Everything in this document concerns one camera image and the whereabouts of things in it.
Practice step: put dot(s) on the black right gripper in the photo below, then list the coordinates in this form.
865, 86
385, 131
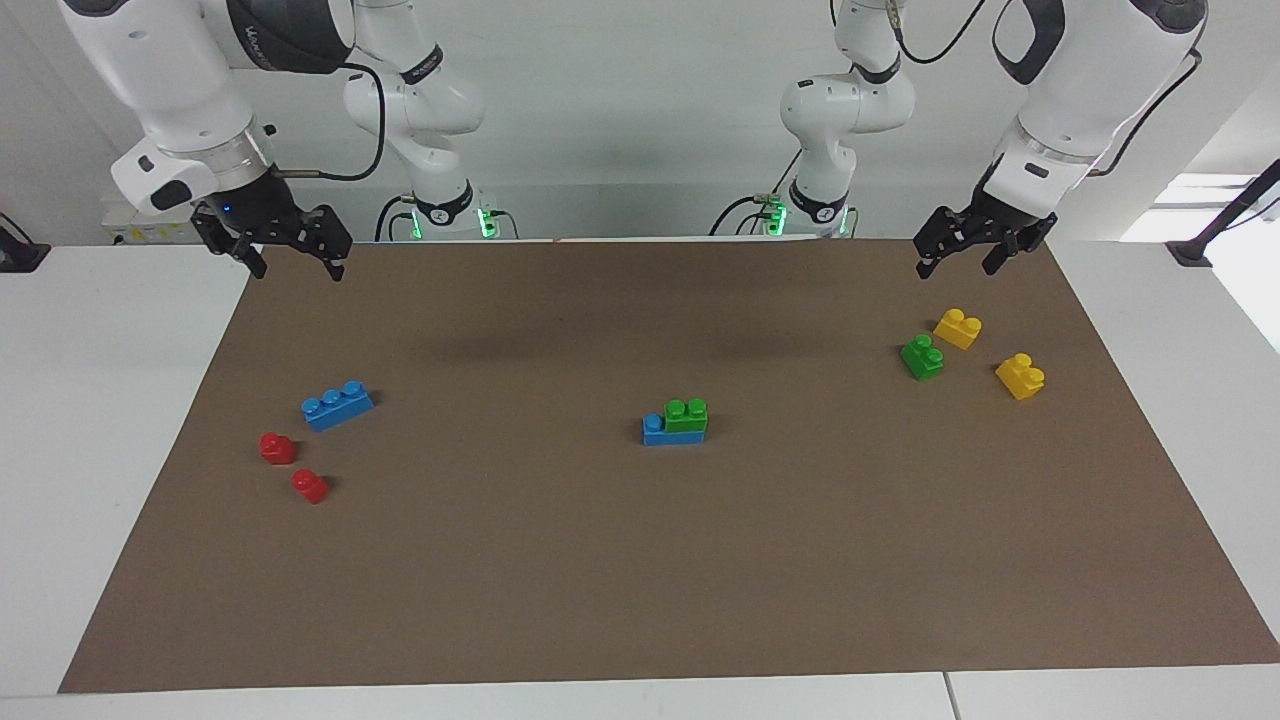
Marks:
252, 205

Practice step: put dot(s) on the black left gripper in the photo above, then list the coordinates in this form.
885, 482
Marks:
1010, 215

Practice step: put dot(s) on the green two-stud block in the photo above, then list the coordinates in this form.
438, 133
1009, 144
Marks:
922, 357
687, 416

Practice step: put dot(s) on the blue three-stud block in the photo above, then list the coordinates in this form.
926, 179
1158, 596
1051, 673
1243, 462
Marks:
337, 405
655, 433

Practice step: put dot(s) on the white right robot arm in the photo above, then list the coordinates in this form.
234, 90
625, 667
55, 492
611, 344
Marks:
170, 70

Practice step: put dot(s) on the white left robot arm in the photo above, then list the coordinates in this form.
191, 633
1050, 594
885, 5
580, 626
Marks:
1080, 80

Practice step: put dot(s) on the yellow two-stud block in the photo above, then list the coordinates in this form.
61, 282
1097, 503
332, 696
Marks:
958, 328
1020, 376

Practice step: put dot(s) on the red one-stud block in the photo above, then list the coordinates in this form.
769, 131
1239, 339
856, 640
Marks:
278, 448
310, 486

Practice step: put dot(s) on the white power strip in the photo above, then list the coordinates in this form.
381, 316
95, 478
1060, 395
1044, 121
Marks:
140, 232

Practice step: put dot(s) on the black table clamp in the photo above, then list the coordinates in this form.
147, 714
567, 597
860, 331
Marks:
20, 255

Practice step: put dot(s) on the brown table mat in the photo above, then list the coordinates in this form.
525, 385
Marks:
640, 560

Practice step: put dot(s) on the black camera stand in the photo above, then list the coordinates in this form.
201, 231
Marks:
1225, 215

